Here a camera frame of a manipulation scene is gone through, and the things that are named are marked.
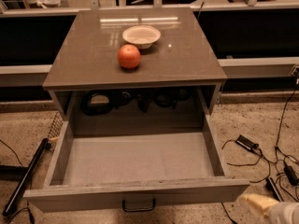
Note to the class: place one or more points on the grey top drawer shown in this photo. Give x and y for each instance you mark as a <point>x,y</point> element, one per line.
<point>136,161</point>

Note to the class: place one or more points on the orange round fruit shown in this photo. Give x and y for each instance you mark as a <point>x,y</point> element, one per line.
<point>129,56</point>

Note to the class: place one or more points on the black bar right floor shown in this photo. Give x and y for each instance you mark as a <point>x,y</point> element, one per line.
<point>271,186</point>

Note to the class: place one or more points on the grey drawer cabinet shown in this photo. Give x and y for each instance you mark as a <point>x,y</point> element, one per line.
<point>88,59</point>

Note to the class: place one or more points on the black power adapter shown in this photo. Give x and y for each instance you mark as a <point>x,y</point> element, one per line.
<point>246,143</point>
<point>290,173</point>

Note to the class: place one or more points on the white bowl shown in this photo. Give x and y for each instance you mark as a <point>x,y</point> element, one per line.
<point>142,36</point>

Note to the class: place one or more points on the black bar left floor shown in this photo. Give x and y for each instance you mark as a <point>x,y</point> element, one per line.
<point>11,206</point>

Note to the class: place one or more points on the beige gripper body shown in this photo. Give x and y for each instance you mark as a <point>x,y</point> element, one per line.
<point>285,215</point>

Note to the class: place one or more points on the black bar floor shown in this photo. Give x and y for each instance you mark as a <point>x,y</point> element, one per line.
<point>11,206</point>
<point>271,186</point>

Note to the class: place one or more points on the wire mesh basket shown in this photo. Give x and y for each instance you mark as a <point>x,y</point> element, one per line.
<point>54,132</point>

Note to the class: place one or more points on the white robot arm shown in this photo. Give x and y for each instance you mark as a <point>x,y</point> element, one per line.
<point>283,213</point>

